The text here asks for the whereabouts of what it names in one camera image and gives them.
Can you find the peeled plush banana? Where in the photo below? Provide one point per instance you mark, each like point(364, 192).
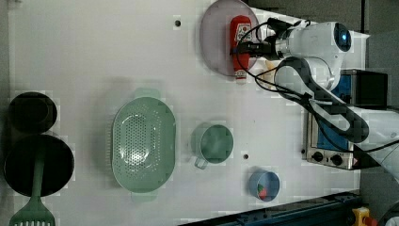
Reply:
point(268, 75)

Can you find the blue metal rail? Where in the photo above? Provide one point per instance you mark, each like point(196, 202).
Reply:
point(331, 210)

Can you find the green oval colander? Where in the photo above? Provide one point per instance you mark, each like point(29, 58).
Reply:
point(143, 144)

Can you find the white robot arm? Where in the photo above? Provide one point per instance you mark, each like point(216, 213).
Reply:
point(310, 57)

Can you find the yellow emergency stop box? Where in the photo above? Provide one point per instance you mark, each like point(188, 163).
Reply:
point(363, 218)

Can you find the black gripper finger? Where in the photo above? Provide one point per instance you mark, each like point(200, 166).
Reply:
point(251, 48)

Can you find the silver toaster oven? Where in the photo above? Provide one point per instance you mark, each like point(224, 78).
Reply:
point(363, 89)

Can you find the green measuring cup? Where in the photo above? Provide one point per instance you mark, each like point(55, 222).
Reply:
point(211, 144)

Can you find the green slotted spatula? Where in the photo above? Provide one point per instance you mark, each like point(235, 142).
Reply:
point(35, 213)

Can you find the blue small bowl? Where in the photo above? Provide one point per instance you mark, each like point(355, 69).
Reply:
point(264, 185)

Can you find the grey round plate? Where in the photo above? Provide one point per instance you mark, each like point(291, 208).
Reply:
point(214, 33)

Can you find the red plush ketchup bottle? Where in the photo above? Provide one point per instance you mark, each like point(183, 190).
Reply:
point(239, 27)

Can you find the small black pot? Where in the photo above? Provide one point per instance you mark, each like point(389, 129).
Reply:
point(32, 112)

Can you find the large black pan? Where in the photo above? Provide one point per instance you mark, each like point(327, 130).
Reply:
point(20, 162)

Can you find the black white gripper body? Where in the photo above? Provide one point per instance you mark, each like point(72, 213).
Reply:
point(276, 47)

